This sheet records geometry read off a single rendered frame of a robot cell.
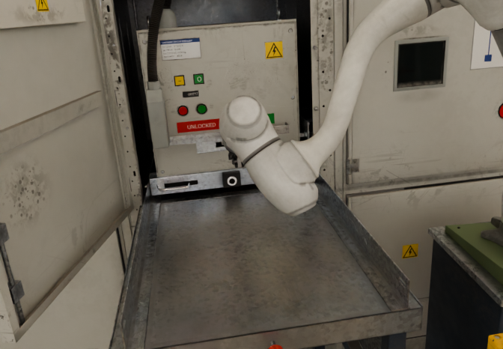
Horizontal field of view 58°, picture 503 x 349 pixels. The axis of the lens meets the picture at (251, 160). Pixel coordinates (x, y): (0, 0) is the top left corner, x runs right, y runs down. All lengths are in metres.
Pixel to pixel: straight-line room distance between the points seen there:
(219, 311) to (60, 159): 0.54
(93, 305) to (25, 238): 0.66
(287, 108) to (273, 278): 0.64
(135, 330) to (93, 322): 0.77
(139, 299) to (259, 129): 0.45
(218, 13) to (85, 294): 1.32
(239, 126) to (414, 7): 0.45
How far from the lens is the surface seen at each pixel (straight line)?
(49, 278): 1.18
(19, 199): 1.07
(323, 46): 1.45
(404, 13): 1.06
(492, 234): 1.44
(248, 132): 0.94
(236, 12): 2.18
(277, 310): 0.98
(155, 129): 1.36
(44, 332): 1.80
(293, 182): 0.95
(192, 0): 2.17
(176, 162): 1.51
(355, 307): 0.99
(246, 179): 1.53
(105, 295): 1.68
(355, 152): 1.54
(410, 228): 1.74
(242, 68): 1.45
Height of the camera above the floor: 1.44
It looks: 19 degrees down
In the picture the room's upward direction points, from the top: 4 degrees counter-clockwise
